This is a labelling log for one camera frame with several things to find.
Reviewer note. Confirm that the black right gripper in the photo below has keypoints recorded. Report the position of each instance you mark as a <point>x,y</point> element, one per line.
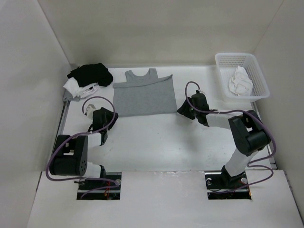
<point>184,109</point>

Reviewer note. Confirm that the grey tank top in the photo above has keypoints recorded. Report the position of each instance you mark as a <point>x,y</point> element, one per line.
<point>144,95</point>

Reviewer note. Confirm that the black folded tank top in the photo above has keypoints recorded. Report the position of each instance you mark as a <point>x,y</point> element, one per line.
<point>92,73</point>

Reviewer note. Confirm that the white plastic mesh basket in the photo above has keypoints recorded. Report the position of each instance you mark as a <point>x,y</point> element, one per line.
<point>226,64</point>

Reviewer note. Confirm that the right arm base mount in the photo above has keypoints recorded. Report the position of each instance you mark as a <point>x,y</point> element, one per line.
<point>218,190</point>

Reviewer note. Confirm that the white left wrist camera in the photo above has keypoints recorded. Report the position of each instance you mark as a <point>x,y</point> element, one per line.
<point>89,111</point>

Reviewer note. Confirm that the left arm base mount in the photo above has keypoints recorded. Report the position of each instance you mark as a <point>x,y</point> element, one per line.
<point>100,190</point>

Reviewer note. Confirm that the white crumpled tank top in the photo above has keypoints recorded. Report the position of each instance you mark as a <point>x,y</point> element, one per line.
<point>240,84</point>

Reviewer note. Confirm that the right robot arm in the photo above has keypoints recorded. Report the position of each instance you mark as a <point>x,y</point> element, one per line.
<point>248,135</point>

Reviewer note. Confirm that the white folded tank top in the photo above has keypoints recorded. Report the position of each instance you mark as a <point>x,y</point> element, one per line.
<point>74,92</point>

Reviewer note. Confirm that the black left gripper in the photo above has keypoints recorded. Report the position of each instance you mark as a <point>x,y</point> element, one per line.
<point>109,115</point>

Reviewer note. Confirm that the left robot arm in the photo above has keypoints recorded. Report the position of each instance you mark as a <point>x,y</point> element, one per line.
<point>69,159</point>

